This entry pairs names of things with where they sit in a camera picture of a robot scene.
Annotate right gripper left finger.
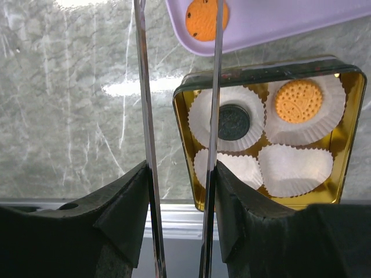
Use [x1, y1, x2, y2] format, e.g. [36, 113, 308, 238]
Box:
[1, 162, 149, 277]

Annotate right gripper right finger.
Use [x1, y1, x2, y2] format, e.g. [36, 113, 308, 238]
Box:
[216, 163, 370, 277]

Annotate metal tongs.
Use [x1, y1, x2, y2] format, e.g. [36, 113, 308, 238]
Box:
[133, 1, 224, 277]

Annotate gold cookie tin base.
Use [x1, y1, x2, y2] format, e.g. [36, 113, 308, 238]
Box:
[173, 56, 367, 211]

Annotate black sandwich cookie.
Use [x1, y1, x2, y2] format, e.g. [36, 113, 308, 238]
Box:
[218, 104, 250, 141]

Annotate orange round dotted cookie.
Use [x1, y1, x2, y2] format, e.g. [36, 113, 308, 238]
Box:
[274, 79, 323, 124]

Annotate lavender plastic tray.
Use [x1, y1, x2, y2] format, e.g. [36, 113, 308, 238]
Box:
[164, 0, 371, 57]

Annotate white paper cup front-right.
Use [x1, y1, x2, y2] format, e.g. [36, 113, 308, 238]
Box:
[258, 144, 333, 197]

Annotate white paper cup back-right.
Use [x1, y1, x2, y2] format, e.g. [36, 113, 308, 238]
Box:
[264, 75, 345, 146]

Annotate orange chocolate chip cookie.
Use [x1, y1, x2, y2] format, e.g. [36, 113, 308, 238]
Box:
[185, 0, 218, 42]

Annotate aluminium rail frame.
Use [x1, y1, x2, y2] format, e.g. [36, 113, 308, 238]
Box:
[1, 198, 203, 240]

